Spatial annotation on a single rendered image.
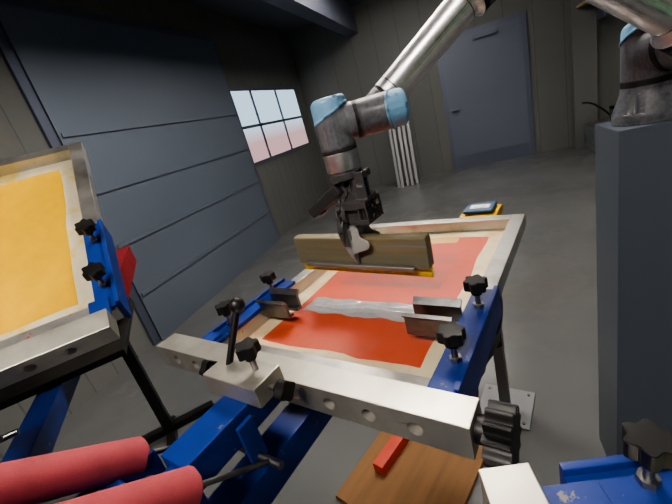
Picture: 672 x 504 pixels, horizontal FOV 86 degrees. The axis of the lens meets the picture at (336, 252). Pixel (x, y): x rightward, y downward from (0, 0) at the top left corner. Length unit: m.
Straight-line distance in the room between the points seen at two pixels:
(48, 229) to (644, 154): 1.56
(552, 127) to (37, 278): 6.92
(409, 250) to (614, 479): 0.48
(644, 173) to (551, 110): 6.02
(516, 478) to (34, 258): 1.14
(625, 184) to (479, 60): 5.91
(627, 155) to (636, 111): 0.11
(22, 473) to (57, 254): 0.72
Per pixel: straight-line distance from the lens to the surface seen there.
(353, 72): 7.22
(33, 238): 1.28
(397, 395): 0.52
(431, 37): 0.93
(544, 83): 7.09
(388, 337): 0.78
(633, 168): 1.15
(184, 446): 0.60
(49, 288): 1.12
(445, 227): 1.27
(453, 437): 0.49
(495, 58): 6.96
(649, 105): 1.16
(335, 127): 0.75
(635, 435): 0.46
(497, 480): 0.44
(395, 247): 0.79
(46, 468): 0.57
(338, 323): 0.87
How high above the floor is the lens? 1.40
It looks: 19 degrees down
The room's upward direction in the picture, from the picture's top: 16 degrees counter-clockwise
